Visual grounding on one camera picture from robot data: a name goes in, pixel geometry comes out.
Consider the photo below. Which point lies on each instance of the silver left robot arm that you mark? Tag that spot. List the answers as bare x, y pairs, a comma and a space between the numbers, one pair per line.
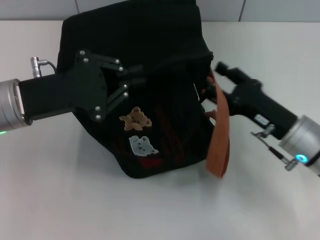
8, 105

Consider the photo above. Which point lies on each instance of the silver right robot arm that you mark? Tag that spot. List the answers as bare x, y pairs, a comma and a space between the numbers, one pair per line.
302, 140

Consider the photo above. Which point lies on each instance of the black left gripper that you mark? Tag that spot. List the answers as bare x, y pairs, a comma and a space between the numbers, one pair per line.
70, 92

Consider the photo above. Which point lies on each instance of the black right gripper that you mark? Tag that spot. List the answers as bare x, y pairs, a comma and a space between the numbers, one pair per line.
255, 102

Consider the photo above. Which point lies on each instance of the silver main zipper pull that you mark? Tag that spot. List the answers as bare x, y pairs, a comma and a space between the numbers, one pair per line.
196, 92

